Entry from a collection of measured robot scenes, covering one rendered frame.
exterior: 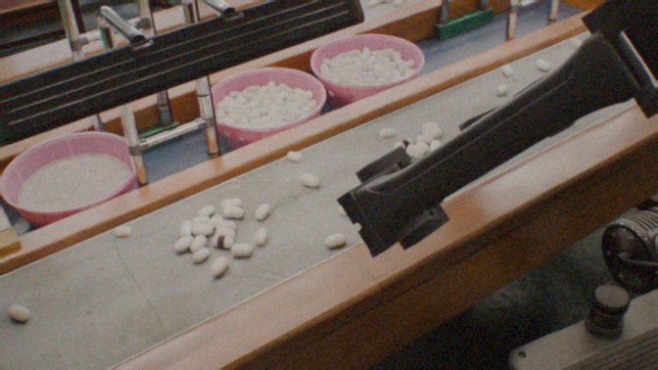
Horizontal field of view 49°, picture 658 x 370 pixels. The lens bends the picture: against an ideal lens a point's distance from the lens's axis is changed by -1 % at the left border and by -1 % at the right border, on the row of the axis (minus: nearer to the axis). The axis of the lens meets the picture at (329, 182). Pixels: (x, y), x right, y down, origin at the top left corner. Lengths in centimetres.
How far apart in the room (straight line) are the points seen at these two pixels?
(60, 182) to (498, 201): 84
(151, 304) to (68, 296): 14
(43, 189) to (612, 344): 114
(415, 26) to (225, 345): 118
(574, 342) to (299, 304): 60
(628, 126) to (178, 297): 93
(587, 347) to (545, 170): 35
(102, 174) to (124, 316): 41
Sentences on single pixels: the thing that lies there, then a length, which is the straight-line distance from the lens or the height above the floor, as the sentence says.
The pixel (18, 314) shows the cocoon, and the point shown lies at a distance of 123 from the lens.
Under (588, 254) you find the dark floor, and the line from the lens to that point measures 241.
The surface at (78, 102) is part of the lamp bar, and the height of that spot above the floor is 107.
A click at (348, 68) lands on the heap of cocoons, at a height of 74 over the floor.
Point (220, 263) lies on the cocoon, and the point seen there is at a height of 76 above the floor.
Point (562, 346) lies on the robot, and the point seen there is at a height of 47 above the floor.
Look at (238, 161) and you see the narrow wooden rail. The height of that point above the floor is 76.
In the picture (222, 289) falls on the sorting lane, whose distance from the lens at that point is 119.
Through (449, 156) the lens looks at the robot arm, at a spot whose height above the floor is 116.
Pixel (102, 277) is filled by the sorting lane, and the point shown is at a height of 74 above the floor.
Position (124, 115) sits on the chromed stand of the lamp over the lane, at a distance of 133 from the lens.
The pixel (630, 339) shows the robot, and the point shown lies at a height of 48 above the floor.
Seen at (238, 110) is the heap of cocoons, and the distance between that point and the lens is 163.
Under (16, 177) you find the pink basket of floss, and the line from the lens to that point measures 156.
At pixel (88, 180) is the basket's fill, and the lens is 150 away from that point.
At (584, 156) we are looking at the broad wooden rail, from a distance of 145.
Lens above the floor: 156
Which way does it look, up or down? 37 degrees down
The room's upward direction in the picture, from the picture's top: 3 degrees counter-clockwise
